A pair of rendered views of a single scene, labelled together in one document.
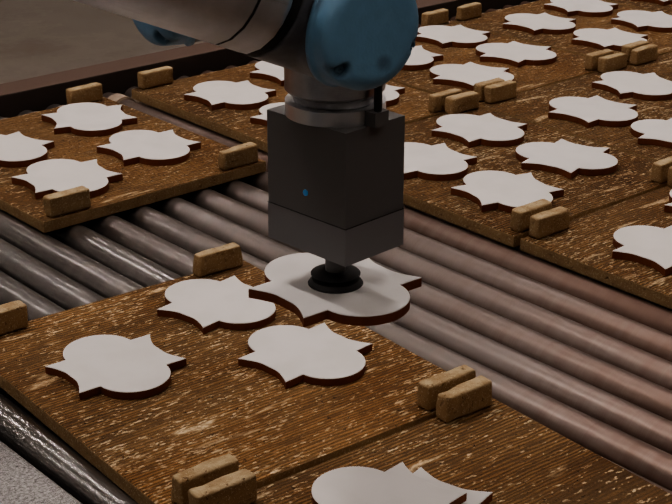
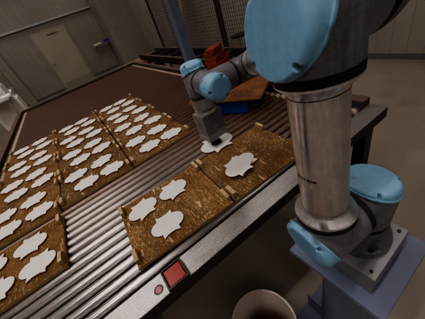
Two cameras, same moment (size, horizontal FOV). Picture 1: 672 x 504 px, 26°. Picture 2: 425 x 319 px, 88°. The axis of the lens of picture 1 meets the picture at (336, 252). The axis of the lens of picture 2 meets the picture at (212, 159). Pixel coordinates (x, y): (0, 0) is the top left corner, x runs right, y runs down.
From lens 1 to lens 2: 1.10 m
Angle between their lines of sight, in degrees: 63
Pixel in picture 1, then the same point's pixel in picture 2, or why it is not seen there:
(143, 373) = (174, 216)
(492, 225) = (126, 169)
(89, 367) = (168, 228)
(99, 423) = (193, 222)
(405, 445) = (211, 171)
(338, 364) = (180, 183)
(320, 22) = not seen: hidden behind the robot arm
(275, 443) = (207, 189)
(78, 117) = not seen: outside the picture
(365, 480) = (230, 169)
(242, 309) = (149, 203)
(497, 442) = (212, 160)
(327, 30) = not seen: hidden behind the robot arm
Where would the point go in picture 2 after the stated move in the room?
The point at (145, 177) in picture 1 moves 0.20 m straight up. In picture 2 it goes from (52, 242) to (15, 214)
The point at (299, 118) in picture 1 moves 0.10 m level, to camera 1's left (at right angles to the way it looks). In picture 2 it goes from (212, 111) to (209, 126)
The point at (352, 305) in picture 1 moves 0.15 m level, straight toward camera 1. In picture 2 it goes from (227, 138) to (267, 131)
